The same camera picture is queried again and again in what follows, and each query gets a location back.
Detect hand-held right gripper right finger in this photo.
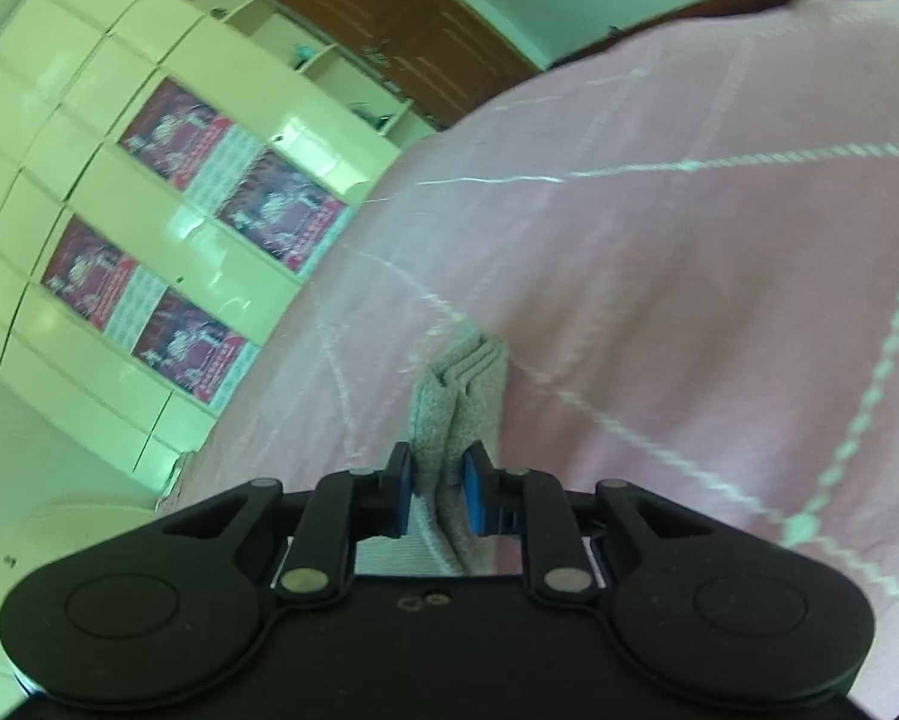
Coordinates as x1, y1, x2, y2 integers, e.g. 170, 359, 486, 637
459, 440, 719, 607

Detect white arched headboard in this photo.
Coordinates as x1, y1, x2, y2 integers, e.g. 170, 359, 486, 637
0, 501, 175, 720

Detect pink checked bedsheet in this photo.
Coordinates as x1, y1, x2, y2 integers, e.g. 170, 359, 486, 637
157, 0, 899, 717

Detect glossy cream wardrobe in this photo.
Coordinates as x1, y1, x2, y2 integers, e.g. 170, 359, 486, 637
0, 0, 445, 492

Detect grey pants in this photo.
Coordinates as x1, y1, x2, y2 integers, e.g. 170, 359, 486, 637
353, 333, 512, 578

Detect brown wooden door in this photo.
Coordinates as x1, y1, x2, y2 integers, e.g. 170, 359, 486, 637
223, 0, 544, 130

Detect white corner shelves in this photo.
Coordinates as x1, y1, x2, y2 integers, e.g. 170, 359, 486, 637
208, 0, 439, 145

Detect red calendar wall poster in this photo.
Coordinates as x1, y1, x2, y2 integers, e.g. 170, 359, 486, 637
40, 214, 170, 340
118, 77, 262, 205
215, 148, 347, 275
130, 287, 263, 412

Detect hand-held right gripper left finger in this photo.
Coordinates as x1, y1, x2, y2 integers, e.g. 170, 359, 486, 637
153, 441, 418, 607

